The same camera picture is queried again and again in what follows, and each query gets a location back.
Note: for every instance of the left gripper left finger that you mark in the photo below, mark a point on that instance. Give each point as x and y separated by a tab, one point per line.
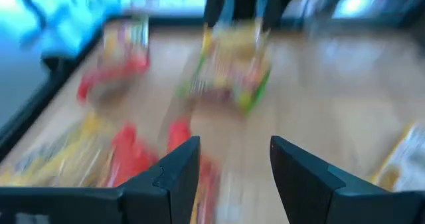
166	190

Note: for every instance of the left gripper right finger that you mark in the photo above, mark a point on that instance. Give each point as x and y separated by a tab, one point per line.
315	194

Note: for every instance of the orange Saucy Noods noodle pack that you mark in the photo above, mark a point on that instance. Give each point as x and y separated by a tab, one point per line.
133	157
179	134
113	74

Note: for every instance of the yellow creamy chicken noodle pack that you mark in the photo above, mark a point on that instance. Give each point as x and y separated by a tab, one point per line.
235	38
401	157
56	154

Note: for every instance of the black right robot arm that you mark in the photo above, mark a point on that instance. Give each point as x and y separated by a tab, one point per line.
245	4

